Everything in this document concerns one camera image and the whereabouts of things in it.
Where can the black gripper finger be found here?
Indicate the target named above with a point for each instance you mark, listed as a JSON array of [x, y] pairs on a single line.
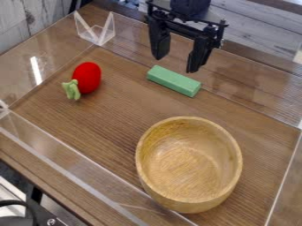
[[197, 56], [159, 38]]

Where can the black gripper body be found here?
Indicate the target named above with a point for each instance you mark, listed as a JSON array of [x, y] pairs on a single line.
[[192, 11]]

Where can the red plush strawberry toy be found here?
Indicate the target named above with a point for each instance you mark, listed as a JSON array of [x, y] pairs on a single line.
[[85, 82]]

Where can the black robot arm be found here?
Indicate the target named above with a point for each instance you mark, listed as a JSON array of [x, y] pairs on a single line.
[[190, 31]]

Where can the green rectangular block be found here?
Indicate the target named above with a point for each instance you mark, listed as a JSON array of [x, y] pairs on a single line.
[[174, 81]]

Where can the wooden bowl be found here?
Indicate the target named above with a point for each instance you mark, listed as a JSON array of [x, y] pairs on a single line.
[[189, 163]]

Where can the clear acrylic corner bracket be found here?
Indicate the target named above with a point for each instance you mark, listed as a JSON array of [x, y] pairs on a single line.
[[97, 34]]

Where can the clear acrylic tray wall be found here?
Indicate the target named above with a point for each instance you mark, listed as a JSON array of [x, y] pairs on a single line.
[[87, 188]]

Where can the black metal table frame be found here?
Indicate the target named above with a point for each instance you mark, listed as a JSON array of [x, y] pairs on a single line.
[[45, 217]]

